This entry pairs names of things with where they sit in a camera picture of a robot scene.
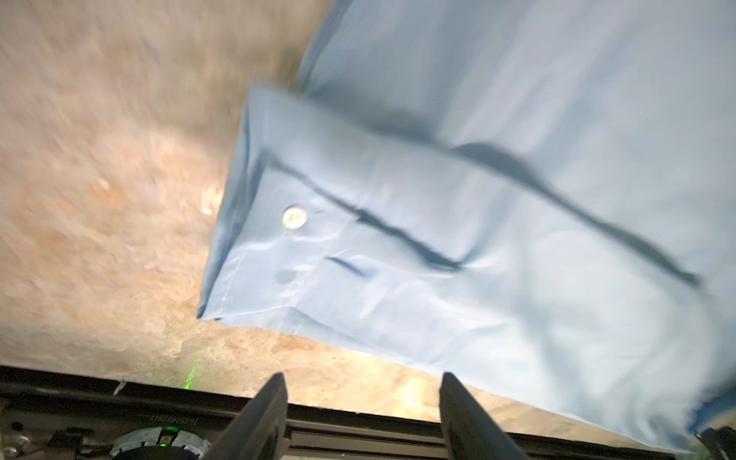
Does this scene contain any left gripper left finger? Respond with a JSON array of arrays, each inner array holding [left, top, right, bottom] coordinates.
[[203, 373, 289, 460]]

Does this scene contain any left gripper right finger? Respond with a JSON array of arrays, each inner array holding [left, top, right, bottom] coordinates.
[[439, 372, 530, 460]]

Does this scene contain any light blue long sleeve shirt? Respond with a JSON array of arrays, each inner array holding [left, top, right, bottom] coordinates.
[[197, 1, 735, 452]]

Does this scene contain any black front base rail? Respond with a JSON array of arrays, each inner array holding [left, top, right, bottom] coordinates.
[[0, 364, 680, 460]]

